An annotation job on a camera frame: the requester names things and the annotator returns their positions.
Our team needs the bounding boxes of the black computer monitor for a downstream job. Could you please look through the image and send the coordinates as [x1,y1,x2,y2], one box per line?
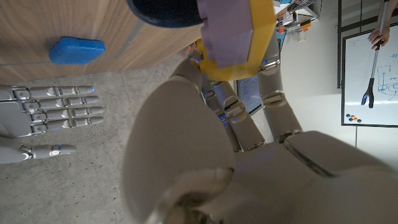
[236,76,262,116]

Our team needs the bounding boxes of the seated person grey shirt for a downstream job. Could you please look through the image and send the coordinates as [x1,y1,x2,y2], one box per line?
[367,0,398,50]

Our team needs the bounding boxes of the yellow purple lego block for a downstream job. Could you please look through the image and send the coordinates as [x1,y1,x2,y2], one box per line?
[195,0,277,82]

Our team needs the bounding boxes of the black framed whiteboard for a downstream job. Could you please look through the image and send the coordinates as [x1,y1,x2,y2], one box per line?
[337,0,398,128]

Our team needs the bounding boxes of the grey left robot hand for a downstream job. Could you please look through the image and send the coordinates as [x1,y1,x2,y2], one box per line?
[121,30,398,224]

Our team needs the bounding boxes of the black grabber tool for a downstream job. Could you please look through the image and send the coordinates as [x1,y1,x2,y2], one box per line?
[360,0,391,109]

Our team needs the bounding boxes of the navy blue mug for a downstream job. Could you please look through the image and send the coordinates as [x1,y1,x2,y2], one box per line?
[126,0,206,29]

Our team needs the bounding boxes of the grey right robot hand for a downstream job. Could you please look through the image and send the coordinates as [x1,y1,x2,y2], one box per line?
[0,84,105,165]

